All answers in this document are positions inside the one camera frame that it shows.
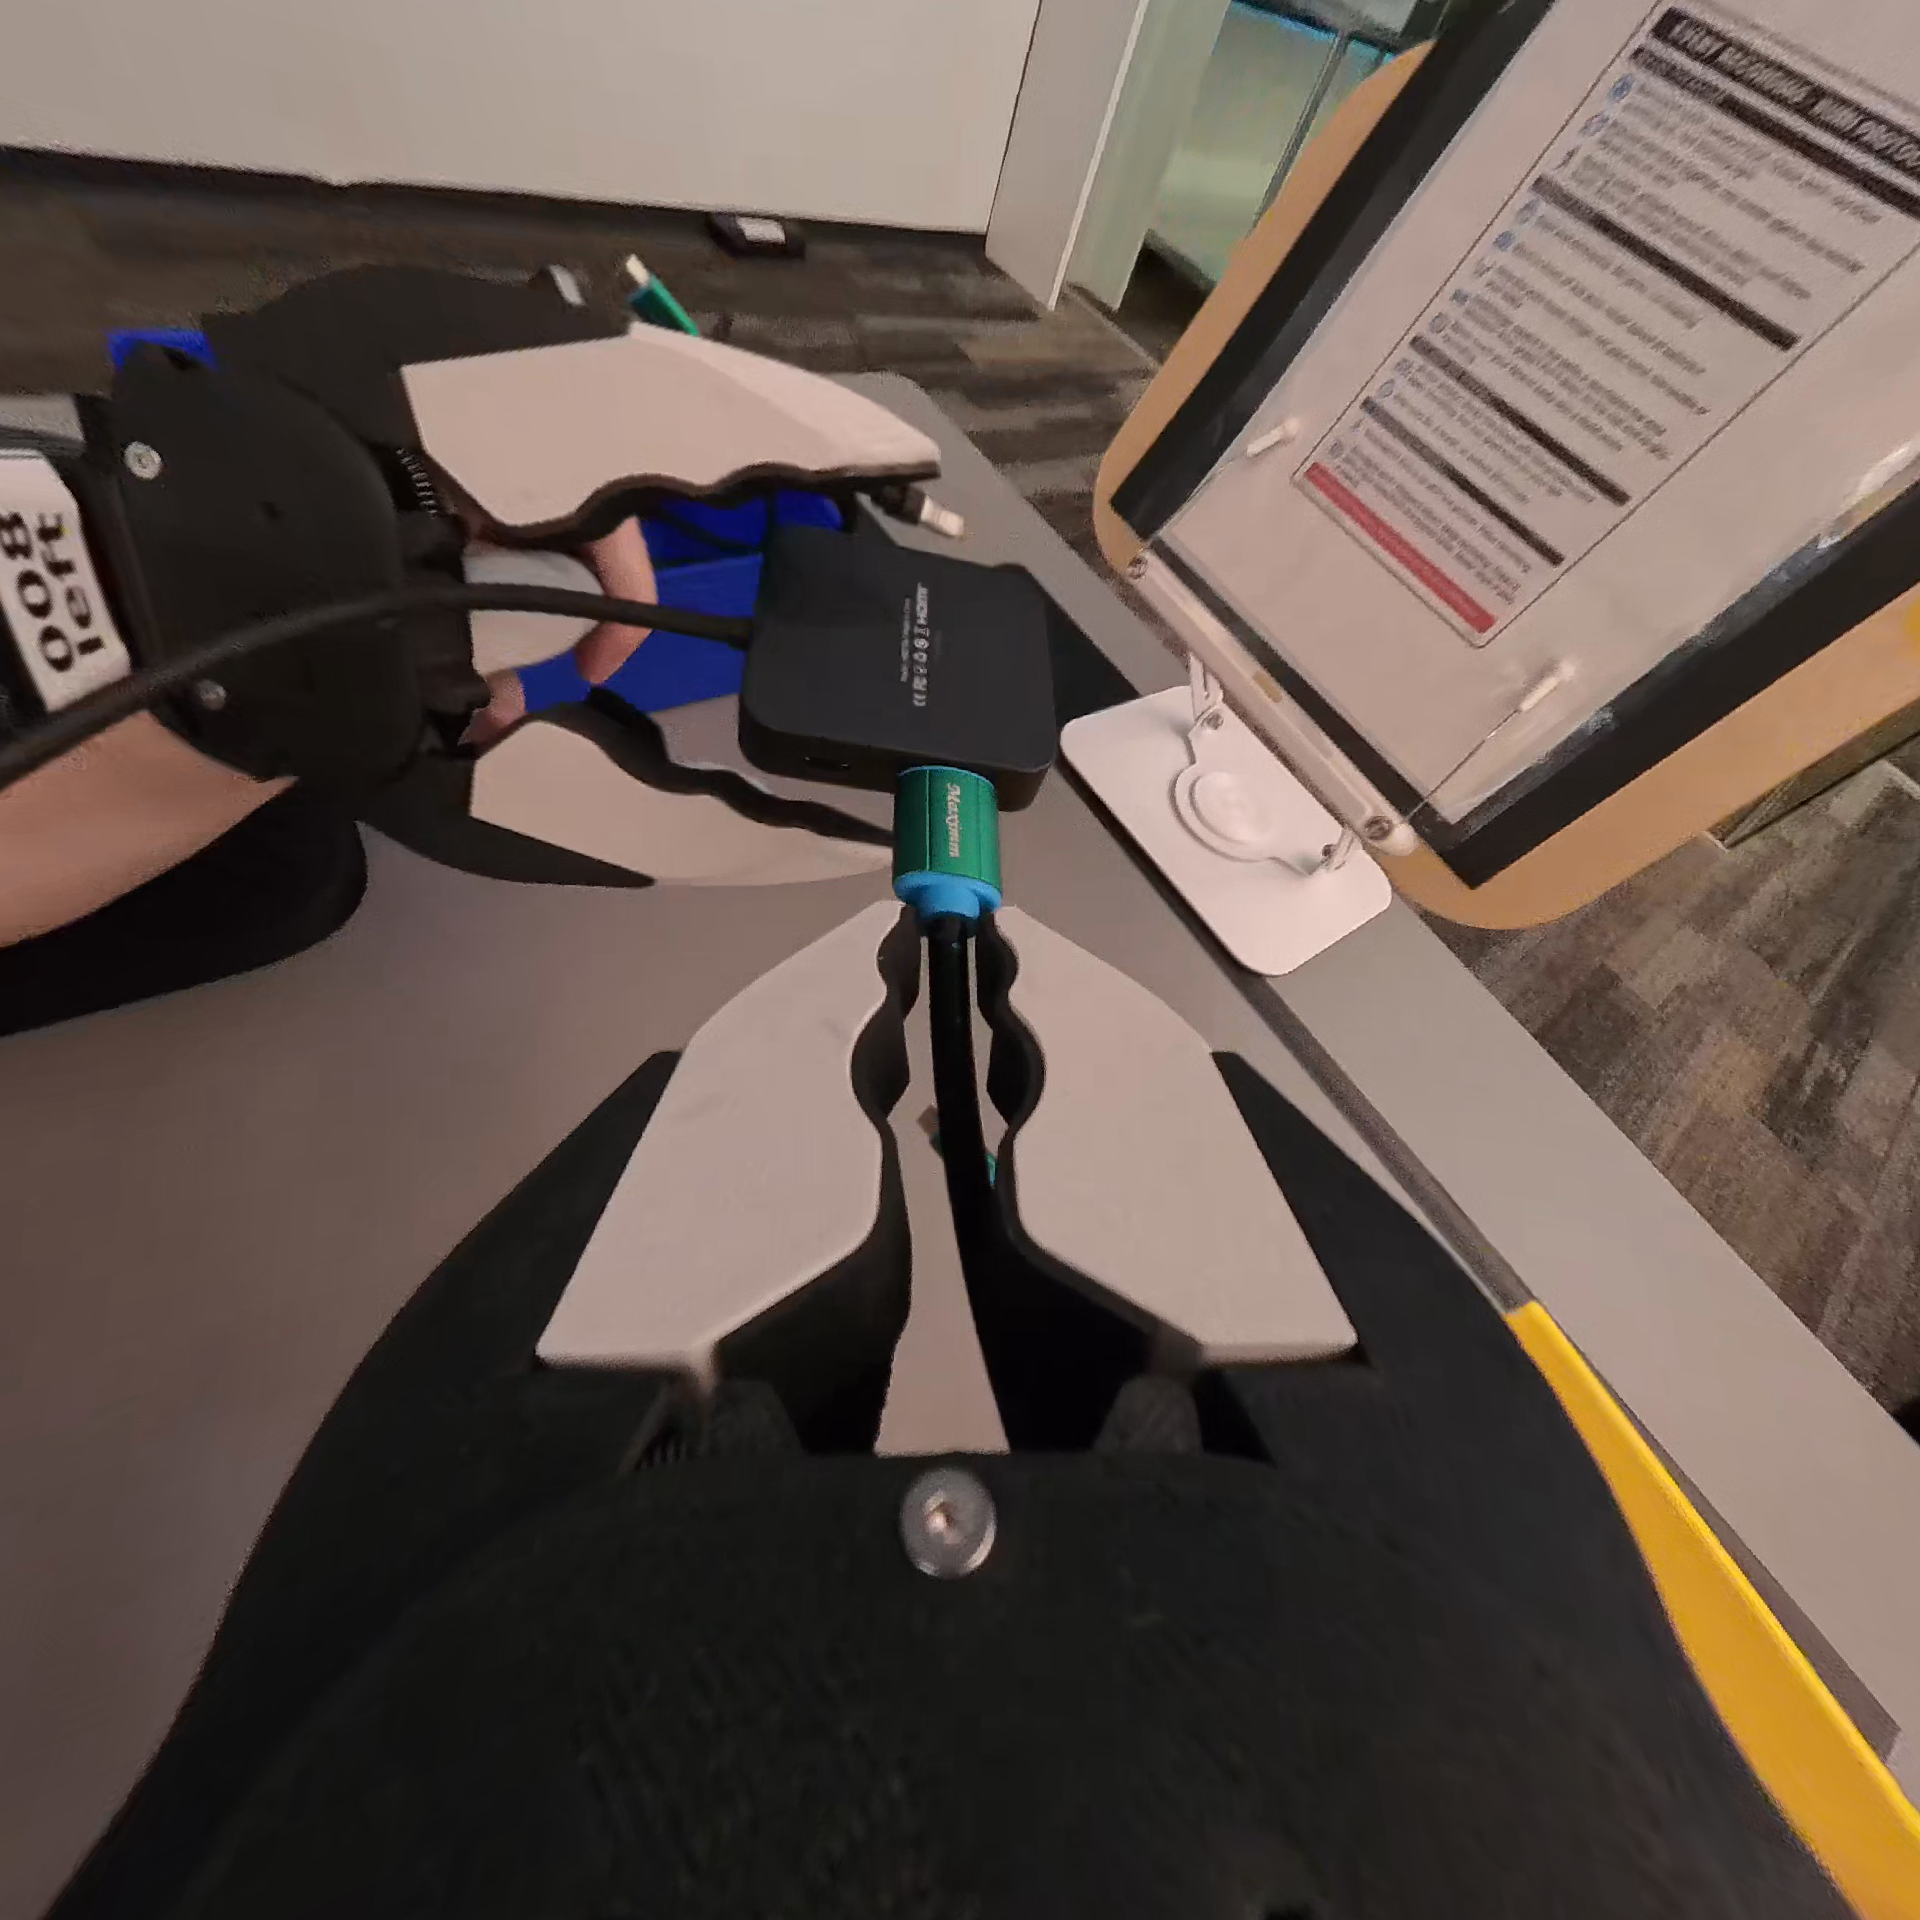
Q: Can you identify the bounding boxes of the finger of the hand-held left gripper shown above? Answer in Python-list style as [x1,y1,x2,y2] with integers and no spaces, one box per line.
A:
[464,700,905,887]
[398,322,946,542]

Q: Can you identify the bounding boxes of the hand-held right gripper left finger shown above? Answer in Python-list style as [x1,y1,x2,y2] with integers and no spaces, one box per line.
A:
[536,902,917,1456]

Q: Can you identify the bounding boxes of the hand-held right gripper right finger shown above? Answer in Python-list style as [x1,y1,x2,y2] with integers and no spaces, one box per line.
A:
[973,908,1363,1454]

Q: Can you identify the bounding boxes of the blue plastic bin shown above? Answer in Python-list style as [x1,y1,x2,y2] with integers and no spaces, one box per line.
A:
[106,326,855,719]

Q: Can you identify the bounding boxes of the black hdmi adapter box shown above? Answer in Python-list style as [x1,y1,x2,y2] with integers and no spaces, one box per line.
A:
[737,525,1061,816]

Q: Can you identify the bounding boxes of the thick black braided hdmi cable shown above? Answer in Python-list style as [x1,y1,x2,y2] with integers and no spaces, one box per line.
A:
[891,762,1009,1192]

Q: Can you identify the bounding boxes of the yellow plastic bin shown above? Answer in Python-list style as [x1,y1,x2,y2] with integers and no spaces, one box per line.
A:
[1505,1295,1920,1920]

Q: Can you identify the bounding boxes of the person's left forearm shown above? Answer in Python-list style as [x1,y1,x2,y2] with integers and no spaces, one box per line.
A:
[0,708,303,950]

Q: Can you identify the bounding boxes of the person's left hand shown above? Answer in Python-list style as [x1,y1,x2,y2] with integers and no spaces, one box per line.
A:
[577,520,664,687]

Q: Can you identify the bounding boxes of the printed instruction sheet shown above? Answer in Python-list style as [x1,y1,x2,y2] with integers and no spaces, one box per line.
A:
[1155,0,1920,842]

